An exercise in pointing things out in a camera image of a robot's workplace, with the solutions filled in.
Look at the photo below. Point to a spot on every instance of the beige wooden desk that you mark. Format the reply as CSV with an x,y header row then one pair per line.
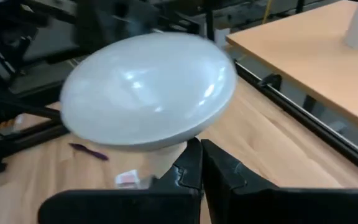
x,y
315,53

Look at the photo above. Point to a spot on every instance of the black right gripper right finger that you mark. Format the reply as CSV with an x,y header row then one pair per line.
x,y
275,207

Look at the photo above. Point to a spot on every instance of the white lightbulb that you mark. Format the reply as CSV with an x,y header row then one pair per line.
x,y
148,90

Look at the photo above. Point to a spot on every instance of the dark purple pen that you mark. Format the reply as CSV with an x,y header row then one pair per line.
x,y
89,151

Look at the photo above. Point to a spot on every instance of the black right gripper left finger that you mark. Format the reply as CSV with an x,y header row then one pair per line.
x,y
120,207

